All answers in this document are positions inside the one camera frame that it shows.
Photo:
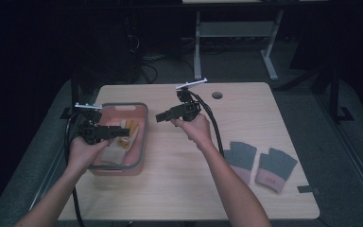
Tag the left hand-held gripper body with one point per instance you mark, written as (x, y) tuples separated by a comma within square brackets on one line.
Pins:
[(91, 126)]

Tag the person's right hand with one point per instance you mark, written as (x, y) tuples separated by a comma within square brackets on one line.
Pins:
[(197, 129)]

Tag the black tape piece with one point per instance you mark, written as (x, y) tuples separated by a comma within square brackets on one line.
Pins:
[(308, 189)]

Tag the white metal desk frame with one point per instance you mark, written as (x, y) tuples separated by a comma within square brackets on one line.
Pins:
[(233, 30)]

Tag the person's left hand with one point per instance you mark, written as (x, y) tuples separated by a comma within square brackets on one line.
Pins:
[(85, 153)]

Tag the black metal stand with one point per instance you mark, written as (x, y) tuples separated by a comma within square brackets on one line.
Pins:
[(334, 94)]

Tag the pink basket with grey rim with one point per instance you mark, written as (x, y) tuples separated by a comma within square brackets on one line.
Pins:
[(137, 148)]

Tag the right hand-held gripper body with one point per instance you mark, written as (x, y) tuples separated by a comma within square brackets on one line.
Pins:
[(187, 108)]

